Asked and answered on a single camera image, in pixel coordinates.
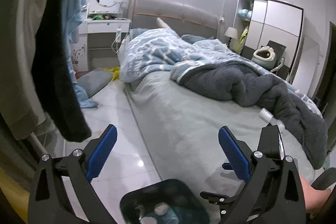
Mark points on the black hanging garment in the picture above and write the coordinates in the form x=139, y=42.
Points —
x=52, y=79

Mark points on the black trash bin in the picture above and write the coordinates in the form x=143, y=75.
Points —
x=168, y=201

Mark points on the white dressing table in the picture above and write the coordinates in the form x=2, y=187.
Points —
x=97, y=43

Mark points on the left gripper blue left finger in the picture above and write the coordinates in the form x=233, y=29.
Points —
x=98, y=150

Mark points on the grey bed with sheet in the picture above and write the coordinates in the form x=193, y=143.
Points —
x=180, y=129

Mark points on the green white cat bed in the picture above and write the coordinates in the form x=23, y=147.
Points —
x=265, y=57

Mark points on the dark grey fleece blanket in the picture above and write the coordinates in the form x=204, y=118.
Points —
x=238, y=82

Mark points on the person's right hand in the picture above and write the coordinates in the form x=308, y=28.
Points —
x=314, y=199

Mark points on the blue patterned duvet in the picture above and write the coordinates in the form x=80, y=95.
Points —
x=148, y=51

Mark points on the black chair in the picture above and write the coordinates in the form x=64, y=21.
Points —
x=277, y=66

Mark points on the white bedside lamp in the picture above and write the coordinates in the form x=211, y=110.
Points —
x=231, y=33

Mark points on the grey floor cushion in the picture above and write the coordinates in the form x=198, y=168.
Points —
x=95, y=80

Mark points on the grey upholstered headboard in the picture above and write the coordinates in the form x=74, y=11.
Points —
x=182, y=18

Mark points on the white wardrobe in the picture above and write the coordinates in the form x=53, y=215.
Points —
x=259, y=22

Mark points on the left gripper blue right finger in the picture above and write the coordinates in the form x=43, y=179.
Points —
x=237, y=153

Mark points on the light blue hanging robe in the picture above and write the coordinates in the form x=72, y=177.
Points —
x=72, y=16

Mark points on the beige hanging garment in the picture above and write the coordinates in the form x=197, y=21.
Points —
x=20, y=106

